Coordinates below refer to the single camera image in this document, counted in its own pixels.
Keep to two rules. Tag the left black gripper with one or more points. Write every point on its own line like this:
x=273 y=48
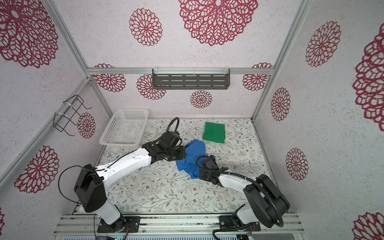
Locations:
x=182 y=153

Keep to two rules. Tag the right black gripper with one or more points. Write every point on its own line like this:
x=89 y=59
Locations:
x=201 y=175

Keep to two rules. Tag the blue tank top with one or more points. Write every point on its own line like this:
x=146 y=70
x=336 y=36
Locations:
x=194 y=149

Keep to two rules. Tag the green tank top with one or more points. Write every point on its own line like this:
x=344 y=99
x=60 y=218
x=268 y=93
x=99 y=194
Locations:
x=214 y=132

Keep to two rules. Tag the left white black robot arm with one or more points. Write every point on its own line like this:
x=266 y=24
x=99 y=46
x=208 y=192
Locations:
x=92 y=182

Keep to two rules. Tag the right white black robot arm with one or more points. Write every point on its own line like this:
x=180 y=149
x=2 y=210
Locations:
x=265 y=204

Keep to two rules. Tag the white plastic basket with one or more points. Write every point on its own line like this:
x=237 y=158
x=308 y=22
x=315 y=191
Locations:
x=126 y=128

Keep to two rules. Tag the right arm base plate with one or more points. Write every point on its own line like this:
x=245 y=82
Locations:
x=234 y=224

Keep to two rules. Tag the grey slotted wall shelf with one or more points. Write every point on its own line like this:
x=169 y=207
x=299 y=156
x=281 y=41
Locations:
x=191 y=79

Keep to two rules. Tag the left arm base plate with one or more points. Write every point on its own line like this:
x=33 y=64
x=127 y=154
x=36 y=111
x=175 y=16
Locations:
x=129 y=224

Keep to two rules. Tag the black wire wall rack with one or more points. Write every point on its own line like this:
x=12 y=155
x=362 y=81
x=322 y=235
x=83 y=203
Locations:
x=62 y=120

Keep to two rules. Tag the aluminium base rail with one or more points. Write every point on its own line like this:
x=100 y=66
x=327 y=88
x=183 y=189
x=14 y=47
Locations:
x=85 y=225

